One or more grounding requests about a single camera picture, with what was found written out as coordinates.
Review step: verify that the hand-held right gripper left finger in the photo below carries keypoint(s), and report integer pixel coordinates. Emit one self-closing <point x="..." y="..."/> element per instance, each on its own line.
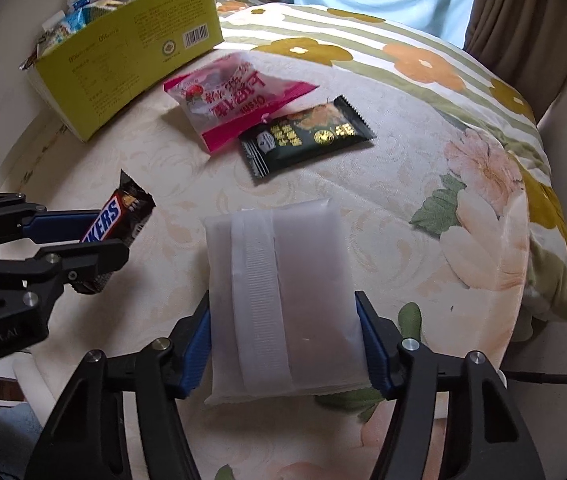
<point x="193" y="355"/>

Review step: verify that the brown chocolate bar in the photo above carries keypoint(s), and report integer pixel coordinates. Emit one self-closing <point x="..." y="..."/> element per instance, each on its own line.
<point x="113" y="215"/>

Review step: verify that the green cardboard box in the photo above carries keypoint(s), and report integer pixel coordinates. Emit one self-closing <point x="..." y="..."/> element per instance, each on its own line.
<point x="128" y="55"/>

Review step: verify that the pale yellow snack packet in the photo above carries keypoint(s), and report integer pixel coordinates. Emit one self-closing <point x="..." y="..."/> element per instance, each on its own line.
<point x="50" y="35"/>

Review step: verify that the white snack packet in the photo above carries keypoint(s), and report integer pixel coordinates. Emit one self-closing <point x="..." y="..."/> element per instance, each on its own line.
<point x="308" y="280"/>

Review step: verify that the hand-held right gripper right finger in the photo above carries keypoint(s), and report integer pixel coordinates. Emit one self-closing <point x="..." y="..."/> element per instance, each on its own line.
<point x="376" y="355"/>

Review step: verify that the striped floral blanket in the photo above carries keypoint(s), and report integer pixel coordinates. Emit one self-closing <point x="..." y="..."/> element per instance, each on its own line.
<point x="413" y="40"/>

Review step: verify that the pink strawberry snack packet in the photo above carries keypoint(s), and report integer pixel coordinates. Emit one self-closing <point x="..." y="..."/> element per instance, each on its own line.
<point x="233" y="95"/>

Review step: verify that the dark green snack packet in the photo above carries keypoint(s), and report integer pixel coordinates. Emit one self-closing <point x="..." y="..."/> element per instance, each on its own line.
<point x="308" y="135"/>

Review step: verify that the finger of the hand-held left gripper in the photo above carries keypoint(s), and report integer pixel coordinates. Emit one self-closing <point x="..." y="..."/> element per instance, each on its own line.
<point x="58" y="225"/>
<point x="98" y="257"/>

